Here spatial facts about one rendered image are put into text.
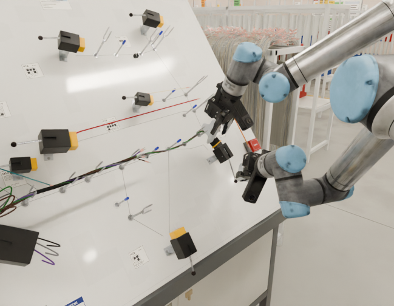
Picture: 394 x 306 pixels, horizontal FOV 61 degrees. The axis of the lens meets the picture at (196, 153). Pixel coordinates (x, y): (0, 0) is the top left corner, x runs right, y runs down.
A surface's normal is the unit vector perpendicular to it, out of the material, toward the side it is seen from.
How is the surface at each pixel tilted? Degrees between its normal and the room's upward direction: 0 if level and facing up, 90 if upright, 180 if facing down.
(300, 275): 0
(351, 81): 87
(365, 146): 101
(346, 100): 87
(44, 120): 52
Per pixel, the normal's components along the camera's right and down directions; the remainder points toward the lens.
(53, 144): 0.54, -0.35
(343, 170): -0.79, 0.40
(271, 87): -0.22, 0.37
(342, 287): 0.00, -0.93
